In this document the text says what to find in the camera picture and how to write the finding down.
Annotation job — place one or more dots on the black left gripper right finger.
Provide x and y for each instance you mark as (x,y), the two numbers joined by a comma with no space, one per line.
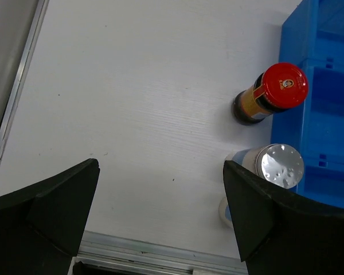
(280,232)

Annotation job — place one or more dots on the silver-lid shaker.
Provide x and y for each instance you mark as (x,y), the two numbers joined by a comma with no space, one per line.
(224,213)
(280,164)

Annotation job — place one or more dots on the aluminium table edge rail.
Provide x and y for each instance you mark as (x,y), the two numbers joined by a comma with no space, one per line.
(144,88)

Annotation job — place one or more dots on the red-capped dark sauce bottle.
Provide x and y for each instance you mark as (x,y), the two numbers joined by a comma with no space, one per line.
(281,87)

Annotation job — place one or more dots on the blue bin middle compartment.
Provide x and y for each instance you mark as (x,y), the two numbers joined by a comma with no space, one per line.
(316,127)

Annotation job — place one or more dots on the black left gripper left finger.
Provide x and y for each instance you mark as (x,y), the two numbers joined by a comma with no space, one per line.
(42,225)

